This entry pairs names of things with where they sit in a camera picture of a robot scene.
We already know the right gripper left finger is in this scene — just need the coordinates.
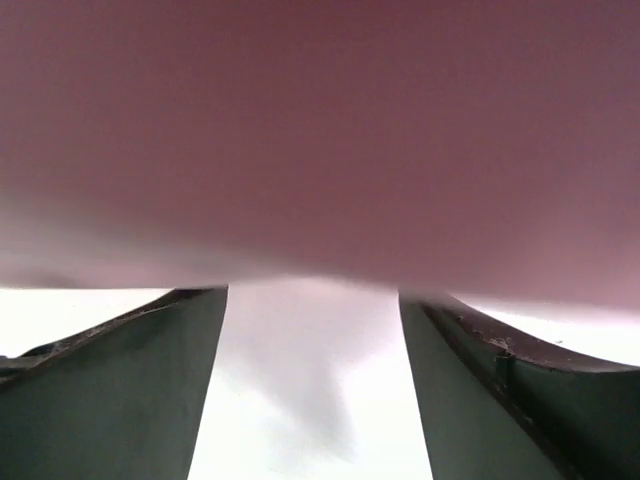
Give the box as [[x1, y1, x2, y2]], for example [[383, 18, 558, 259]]
[[1, 288, 228, 480]]

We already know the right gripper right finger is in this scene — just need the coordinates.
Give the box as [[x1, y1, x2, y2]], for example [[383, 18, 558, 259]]
[[399, 297, 639, 480]]

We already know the pink satin rose pillowcase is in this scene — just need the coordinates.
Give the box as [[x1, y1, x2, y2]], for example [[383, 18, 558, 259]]
[[1, 1, 639, 310]]

